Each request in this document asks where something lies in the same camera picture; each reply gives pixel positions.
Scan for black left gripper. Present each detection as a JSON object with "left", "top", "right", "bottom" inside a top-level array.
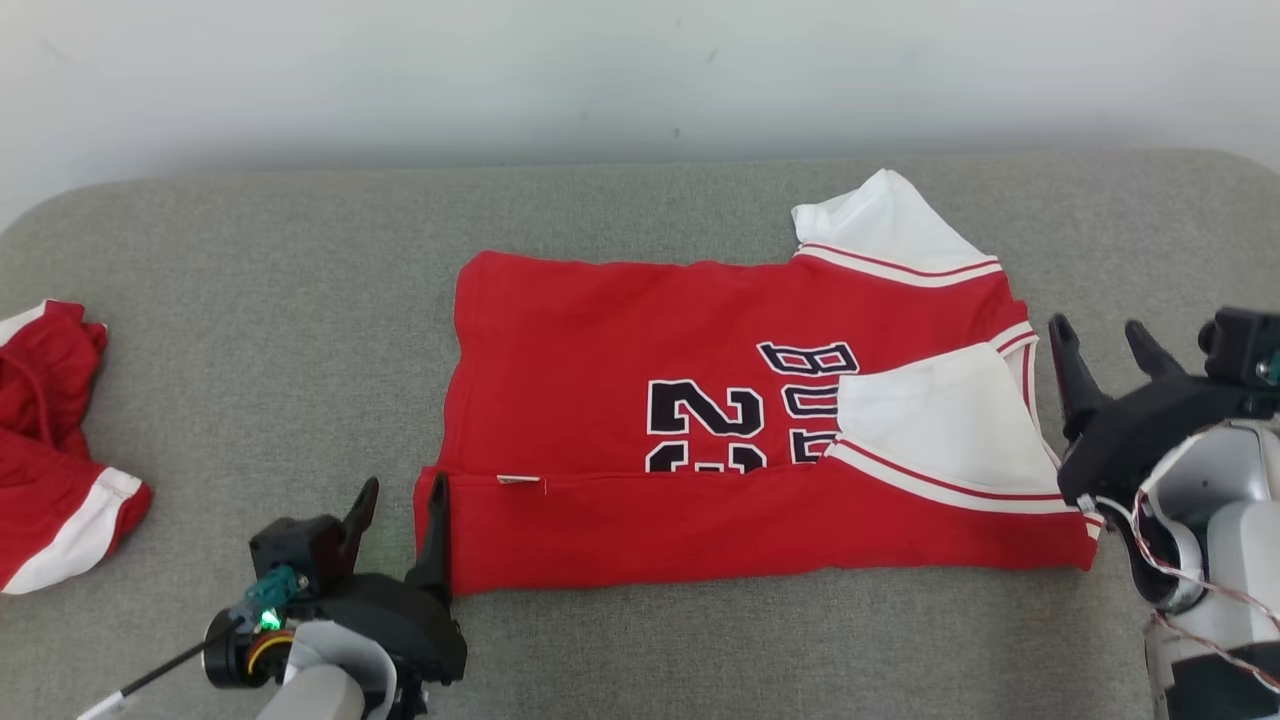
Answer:
[{"left": 300, "top": 473, "right": 468, "bottom": 691}]

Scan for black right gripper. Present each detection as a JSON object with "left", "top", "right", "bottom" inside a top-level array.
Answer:
[{"left": 1048, "top": 313, "right": 1251, "bottom": 511}]

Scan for red white basketball jersey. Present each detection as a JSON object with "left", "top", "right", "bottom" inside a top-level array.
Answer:
[{"left": 413, "top": 168, "right": 1102, "bottom": 599}]

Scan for red white basketball shorts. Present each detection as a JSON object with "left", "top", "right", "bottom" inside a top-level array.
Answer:
[{"left": 0, "top": 298, "right": 153, "bottom": 596}]

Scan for grey fabric sofa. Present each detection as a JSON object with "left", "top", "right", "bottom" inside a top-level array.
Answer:
[{"left": 0, "top": 150, "right": 1280, "bottom": 720}]

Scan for red white twisted arm cable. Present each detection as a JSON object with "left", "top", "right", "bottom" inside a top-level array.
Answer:
[{"left": 1080, "top": 495, "right": 1280, "bottom": 696}]

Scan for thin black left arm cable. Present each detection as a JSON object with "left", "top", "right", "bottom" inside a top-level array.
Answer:
[{"left": 78, "top": 640, "right": 216, "bottom": 720}]

